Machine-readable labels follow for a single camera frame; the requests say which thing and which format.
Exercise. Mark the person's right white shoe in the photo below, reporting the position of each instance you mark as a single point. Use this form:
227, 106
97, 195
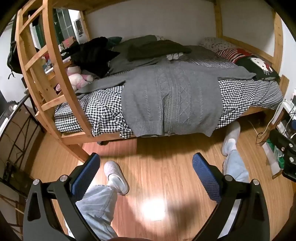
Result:
230, 139

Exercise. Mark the dark olive garment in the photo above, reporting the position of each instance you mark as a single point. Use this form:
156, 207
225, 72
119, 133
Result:
157, 49

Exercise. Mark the wooden side table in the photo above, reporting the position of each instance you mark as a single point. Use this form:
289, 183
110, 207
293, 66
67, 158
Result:
278, 120

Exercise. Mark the floral pillow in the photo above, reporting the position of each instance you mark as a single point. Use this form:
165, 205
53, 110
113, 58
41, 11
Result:
215, 43

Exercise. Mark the person's left white shoe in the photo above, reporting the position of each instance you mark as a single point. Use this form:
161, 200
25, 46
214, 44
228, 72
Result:
115, 176

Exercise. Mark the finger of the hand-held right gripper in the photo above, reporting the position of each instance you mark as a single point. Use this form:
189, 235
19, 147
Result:
280, 138

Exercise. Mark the person's left jeans leg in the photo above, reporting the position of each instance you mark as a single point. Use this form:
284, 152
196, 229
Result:
97, 208

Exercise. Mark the red white striped pillow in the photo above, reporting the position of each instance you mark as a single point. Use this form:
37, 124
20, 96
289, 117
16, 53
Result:
231, 54

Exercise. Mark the black hanging bag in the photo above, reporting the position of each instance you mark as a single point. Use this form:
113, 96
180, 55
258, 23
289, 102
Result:
13, 58

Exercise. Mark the plain grey garment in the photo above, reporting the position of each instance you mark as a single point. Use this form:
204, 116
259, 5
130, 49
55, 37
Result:
129, 62

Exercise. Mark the pink plush toy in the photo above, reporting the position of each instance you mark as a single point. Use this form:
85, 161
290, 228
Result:
77, 80

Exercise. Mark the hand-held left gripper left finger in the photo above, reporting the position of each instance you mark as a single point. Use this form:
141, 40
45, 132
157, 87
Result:
85, 179

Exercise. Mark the wooden bunk bed frame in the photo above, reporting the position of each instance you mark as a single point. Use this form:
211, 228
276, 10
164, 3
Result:
76, 151

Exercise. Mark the black garment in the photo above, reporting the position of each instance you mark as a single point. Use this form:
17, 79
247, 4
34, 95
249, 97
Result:
92, 55

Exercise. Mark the small striped white cloth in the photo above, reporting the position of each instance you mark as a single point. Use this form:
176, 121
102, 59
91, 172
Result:
174, 56

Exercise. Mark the dark teal cloth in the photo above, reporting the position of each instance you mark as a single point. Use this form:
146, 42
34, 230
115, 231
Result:
115, 40

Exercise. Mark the black white checkered bed sheet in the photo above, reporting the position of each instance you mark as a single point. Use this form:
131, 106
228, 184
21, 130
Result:
104, 111

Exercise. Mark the grey textured blanket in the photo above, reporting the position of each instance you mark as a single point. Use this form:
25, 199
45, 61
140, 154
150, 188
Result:
208, 56

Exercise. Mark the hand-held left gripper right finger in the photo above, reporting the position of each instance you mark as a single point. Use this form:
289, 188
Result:
206, 179

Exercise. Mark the person's right jeans leg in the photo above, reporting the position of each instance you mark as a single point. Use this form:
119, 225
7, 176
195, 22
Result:
235, 166

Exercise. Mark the black metal rack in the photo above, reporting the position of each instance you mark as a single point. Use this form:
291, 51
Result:
22, 129

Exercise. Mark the dark cartoon cat cushion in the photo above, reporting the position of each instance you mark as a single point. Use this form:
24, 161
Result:
259, 67

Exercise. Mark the person's jeans leg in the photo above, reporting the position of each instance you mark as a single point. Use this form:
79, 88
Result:
235, 166
97, 208

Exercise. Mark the dark glass window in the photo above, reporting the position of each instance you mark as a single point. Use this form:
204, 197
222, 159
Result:
64, 25

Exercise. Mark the person's white shoe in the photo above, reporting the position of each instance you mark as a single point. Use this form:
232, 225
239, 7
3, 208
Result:
115, 176
230, 139

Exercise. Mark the white power strip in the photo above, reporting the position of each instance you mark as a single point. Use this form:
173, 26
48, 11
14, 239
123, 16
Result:
288, 105

